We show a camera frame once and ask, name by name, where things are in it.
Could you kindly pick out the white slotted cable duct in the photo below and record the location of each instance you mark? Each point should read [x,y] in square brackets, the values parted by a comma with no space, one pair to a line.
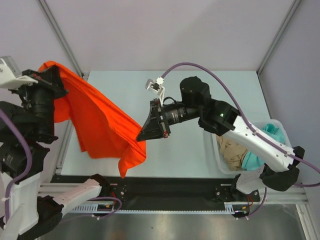
[213,208]

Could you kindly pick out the right aluminium frame post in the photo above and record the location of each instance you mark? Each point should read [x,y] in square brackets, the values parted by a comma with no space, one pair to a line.
[293,9]

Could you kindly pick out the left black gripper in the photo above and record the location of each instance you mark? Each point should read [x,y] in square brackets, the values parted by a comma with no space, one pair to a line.
[50,77]

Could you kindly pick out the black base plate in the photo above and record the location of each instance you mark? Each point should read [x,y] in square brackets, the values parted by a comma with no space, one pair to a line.
[146,192]

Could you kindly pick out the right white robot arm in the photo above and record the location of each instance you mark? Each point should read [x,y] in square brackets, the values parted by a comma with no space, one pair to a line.
[279,171]

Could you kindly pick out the aluminium frame post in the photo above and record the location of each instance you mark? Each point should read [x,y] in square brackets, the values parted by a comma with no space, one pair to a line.
[293,9]
[56,29]

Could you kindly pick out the left aluminium frame post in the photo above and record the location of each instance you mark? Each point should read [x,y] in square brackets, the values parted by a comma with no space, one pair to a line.
[56,29]

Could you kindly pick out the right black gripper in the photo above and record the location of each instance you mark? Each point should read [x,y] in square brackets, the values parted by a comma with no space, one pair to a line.
[153,129]

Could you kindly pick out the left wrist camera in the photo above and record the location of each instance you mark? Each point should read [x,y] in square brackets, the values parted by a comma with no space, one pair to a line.
[11,78]

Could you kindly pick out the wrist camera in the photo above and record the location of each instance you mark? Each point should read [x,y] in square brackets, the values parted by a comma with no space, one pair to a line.
[156,86]
[11,78]

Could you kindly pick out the beige t-shirt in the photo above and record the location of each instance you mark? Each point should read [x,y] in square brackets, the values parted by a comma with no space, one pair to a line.
[233,153]

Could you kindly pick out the orange t-shirt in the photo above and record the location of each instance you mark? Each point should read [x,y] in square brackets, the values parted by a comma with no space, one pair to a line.
[103,129]

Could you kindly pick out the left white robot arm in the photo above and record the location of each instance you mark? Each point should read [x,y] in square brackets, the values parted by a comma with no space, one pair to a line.
[28,215]

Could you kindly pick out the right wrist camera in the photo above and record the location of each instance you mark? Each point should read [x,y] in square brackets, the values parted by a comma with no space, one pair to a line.
[156,86]

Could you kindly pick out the white plastic basket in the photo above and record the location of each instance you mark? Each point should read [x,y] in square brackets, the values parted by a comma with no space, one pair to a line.
[272,128]

